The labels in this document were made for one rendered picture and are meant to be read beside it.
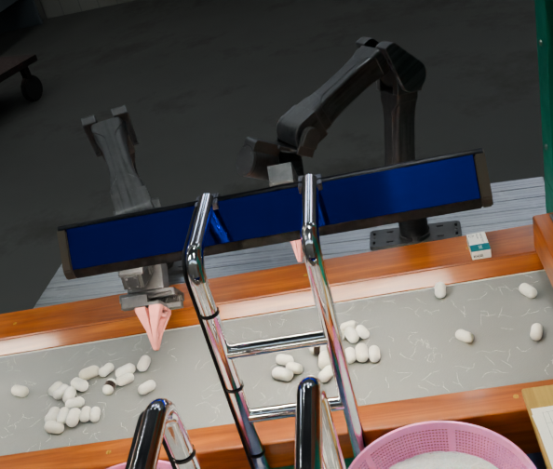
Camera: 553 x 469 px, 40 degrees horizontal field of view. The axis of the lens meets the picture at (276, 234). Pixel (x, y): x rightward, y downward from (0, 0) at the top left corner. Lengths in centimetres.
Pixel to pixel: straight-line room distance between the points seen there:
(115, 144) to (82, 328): 37
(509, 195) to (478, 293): 46
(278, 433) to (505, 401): 34
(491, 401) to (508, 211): 69
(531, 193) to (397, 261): 47
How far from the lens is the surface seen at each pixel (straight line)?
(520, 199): 182
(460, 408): 118
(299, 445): 67
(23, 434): 144
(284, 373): 130
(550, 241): 133
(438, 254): 149
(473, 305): 140
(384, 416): 118
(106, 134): 152
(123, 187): 144
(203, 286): 98
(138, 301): 136
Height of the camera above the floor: 160
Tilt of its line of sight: 30 degrees down
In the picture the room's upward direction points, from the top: 15 degrees counter-clockwise
